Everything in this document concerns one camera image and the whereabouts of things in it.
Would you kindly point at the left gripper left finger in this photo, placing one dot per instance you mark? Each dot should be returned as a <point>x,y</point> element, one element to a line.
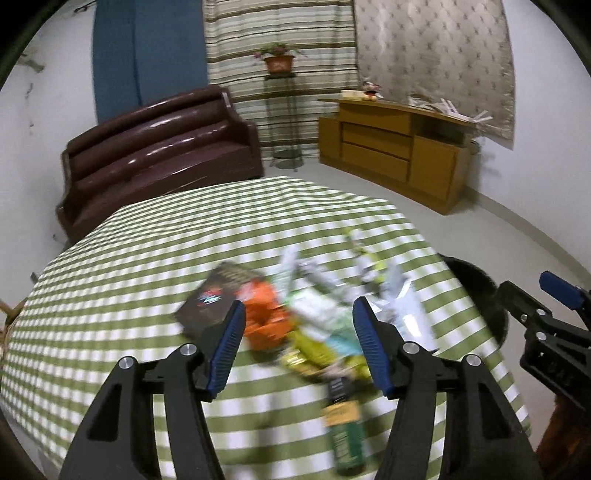
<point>116,438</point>

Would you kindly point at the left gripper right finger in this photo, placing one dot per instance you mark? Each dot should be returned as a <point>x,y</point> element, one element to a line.
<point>483,438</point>

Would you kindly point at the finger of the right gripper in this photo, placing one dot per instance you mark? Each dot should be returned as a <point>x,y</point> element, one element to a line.
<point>533,315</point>
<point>571,296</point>

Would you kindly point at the white green tube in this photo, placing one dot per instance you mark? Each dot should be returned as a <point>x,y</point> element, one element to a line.
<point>402,308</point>

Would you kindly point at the green battery-like bottle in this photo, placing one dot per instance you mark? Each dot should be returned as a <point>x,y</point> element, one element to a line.
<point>343,420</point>

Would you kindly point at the dark brown snack packet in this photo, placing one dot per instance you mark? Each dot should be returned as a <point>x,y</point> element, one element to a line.
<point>210,302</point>

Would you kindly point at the light blue small tube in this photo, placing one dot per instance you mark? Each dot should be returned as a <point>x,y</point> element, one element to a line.
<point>344,346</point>

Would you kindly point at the orange plastic bag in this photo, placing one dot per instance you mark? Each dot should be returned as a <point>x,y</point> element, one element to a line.
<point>267,322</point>

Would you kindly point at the green yellow white wrapper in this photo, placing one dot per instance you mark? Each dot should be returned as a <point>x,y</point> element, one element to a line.
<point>370,268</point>

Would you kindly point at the black lined trash bin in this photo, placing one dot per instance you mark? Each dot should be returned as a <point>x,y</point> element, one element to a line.
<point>482,289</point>

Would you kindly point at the green checkered tablecloth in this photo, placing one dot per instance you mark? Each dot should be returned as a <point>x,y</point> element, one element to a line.
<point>114,293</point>

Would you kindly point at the wooden tv cabinet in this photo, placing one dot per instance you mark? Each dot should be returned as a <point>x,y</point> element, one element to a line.
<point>422,155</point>

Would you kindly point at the white wifi router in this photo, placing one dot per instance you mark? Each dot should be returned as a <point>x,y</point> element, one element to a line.
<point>448,108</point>

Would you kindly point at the beige diamond pattern curtain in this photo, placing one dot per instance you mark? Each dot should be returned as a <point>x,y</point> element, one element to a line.
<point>456,51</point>

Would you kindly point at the mickey mouse toy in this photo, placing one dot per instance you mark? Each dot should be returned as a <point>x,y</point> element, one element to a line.
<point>371,91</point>

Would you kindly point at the beige box on cabinet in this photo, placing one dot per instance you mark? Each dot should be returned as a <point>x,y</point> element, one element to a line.
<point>353,94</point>

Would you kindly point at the dark red leather sofa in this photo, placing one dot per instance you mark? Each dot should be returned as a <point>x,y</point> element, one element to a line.
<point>186,141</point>

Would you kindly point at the black metal plant stand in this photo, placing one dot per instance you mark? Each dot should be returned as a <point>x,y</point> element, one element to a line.
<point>282,115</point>

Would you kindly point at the striped green curtain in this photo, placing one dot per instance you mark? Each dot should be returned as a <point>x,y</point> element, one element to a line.
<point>324,30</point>

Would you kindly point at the potted plant orange pot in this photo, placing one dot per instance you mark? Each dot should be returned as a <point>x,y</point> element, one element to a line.
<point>278,58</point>

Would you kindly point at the blue curtain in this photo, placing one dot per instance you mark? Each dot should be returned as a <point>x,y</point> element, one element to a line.
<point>145,51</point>

